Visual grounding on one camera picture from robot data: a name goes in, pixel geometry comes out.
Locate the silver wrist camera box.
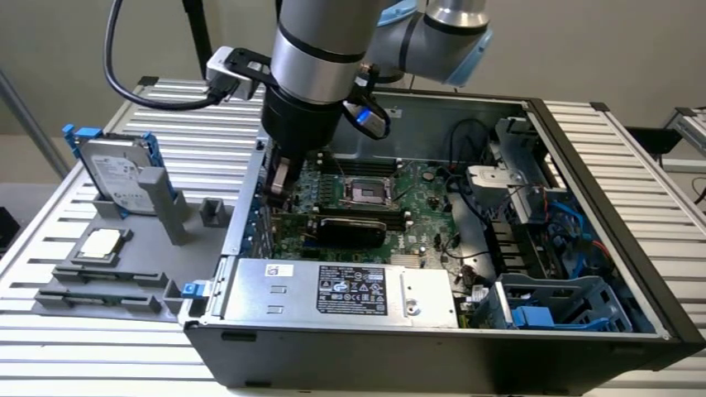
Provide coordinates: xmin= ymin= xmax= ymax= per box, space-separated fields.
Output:
xmin=204 ymin=45 xmax=272 ymax=102

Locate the silver chipset heatsink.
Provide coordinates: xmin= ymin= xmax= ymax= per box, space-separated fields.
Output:
xmin=391 ymin=253 xmax=424 ymax=270

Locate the silver power supply unit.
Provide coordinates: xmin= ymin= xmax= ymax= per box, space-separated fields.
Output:
xmin=218 ymin=257 xmax=461 ymax=330

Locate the silver drive cage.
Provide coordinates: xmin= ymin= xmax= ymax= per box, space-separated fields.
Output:
xmin=464 ymin=117 xmax=569 ymax=216

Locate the grey blue disk bay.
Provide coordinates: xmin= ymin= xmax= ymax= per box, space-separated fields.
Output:
xmin=477 ymin=271 xmax=636 ymax=333

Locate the hard disk blue caddy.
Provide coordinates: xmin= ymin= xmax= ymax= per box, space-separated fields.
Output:
xmin=61 ymin=123 xmax=189 ymax=217

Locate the silver CPU chip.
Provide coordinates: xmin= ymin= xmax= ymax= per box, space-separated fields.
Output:
xmin=74 ymin=228 xmax=126 ymax=262

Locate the black power wire bundle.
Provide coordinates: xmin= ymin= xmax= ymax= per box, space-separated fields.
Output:
xmin=447 ymin=118 xmax=500 ymax=199

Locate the green motherboard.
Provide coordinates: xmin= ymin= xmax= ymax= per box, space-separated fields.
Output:
xmin=272 ymin=155 xmax=465 ymax=270

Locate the black tripod pole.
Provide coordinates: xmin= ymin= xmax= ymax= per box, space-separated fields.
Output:
xmin=182 ymin=0 xmax=214 ymax=80

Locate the thick black camera cable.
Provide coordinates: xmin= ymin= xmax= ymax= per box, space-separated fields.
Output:
xmin=102 ymin=0 xmax=230 ymax=112

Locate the black graphics card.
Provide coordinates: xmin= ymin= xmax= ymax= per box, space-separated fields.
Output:
xmin=271 ymin=211 xmax=388 ymax=251

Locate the black RAM slot bank short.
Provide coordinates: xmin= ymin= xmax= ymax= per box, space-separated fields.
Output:
xmin=321 ymin=208 xmax=415 ymax=232

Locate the CPU socket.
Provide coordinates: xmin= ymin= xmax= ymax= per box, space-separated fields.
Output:
xmin=340 ymin=176 xmax=399 ymax=209

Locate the blue SATA wire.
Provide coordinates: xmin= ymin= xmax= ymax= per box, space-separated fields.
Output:
xmin=543 ymin=197 xmax=616 ymax=286

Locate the red wire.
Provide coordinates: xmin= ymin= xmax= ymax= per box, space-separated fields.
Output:
xmin=589 ymin=238 xmax=612 ymax=268

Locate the black open PC case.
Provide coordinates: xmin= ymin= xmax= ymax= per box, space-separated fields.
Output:
xmin=181 ymin=88 xmax=706 ymax=390

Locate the black RAM slot bank long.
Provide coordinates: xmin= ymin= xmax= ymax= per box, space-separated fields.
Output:
xmin=315 ymin=155 xmax=399 ymax=179

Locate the grey parts rack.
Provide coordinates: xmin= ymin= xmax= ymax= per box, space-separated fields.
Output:
xmin=32 ymin=167 xmax=238 ymax=320

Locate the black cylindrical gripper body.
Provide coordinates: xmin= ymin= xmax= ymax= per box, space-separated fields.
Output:
xmin=258 ymin=84 xmax=344 ymax=165

